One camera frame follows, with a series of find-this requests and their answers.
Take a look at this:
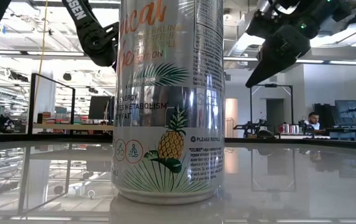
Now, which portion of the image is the black stand frame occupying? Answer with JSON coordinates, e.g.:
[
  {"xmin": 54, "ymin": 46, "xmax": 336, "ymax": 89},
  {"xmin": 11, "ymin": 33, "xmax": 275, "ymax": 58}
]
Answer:
[{"xmin": 248, "ymin": 83, "xmax": 294, "ymax": 139}]

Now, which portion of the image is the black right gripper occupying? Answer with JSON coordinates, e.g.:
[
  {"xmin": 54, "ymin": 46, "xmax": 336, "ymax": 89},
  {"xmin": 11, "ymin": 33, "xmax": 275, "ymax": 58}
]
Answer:
[{"xmin": 245, "ymin": 2, "xmax": 322, "ymax": 89}]

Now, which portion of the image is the long ceiling light strip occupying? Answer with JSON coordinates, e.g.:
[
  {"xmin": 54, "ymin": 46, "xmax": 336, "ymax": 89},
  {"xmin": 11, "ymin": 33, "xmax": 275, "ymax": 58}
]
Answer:
[
  {"xmin": 0, "ymin": 49, "xmax": 98, "ymax": 59},
  {"xmin": 223, "ymin": 56, "xmax": 356, "ymax": 66}
]

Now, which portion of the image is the black monitor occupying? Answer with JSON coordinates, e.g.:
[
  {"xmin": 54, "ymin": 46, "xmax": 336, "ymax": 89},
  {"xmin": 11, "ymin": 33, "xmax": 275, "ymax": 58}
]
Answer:
[{"xmin": 87, "ymin": 95, "xmax": 116, "ymax": 121}]

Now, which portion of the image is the computer monitor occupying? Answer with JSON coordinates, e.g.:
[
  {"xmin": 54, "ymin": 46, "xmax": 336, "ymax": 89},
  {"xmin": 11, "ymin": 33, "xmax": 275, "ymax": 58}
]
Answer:
[{"xmin": 334, "ymin": 99, "xmax": 356, "ymax": 128}]

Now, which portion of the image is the Celsius Tropical Vibe pineapple can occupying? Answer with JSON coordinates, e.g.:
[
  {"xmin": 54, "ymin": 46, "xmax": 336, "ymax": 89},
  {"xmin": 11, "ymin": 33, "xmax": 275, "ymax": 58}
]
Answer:
[{"xmin": 111, "ymin": 0, "xmax": 225, "ymax": 205}]

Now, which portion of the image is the black table frame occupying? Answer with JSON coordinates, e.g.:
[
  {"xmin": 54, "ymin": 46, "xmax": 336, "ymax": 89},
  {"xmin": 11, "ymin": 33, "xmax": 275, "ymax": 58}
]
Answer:
[{"xmin": 0, "ymin": 133, "xmax": 356, "ymax": 152}]

